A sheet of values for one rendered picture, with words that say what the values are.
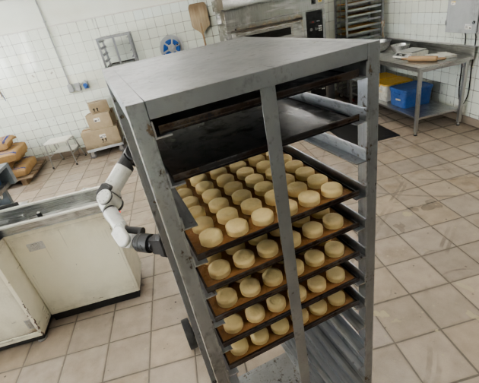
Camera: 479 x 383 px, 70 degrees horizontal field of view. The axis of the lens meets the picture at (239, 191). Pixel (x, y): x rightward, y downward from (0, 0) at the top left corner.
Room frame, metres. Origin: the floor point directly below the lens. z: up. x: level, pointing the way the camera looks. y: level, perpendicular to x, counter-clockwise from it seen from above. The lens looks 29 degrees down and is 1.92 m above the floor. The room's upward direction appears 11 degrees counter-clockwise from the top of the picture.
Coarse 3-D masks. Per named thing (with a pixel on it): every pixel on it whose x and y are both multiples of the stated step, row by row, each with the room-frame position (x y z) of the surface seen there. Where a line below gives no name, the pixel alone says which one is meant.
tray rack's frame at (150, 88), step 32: (128, 64) 1.12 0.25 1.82; (160, 64) 0.96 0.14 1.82; (192, 64) 0.84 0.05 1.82; (224, 64) 0.74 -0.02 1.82; (256, 64) 0.67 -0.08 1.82; (288, 64) 0.61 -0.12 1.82; (320, 64) 0.63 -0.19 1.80; (128, 96) 0.60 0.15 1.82; (160, 96) 0.54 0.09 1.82; (192, 96) 0.55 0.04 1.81; (224, 96) 0.57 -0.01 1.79; (160, 160) 0.53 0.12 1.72; (160, 192) 0.53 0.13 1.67; (288, 224) 0.60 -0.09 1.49; (288, 256) 0.60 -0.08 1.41; (192, 288) 0.53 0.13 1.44; (288, 288) 0.60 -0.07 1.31
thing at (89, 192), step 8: (72, 192) 2.37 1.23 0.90; (80, 192) 2.36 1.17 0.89; (88, 192) 2.37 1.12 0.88; (40, 200) 2.35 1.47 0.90; (48, 200) 2.33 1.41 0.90; (56, 200) 2.34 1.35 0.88; (64, 200) 2.35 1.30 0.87; (72, 200) 2.35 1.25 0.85; (8, 208) 2.31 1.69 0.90; (16, 208) 2.30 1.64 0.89; (24, 208) 2.31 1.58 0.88; (32, 208) 2.32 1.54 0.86; (40, 208) 2.32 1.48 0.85; (0, 216) 2.29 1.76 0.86; (8, 216) 2.30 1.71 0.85
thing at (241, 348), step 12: (324, 300) 0.69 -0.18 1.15; (336, 300) 0.68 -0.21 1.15; (348, 300) 0.69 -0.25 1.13; (312, 312) 0.66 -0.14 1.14; (324, 312) 0.66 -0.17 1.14; (276, 324) 0.64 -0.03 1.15; (288, 324) 0.63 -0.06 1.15; (252, 336) 0.62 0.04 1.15; (264, 336) 0.61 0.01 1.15; (276, 336) 0.62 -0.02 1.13; (240, 348) 0.59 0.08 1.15; (252, 348) 0.59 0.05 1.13; (228, 360) 0.57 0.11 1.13
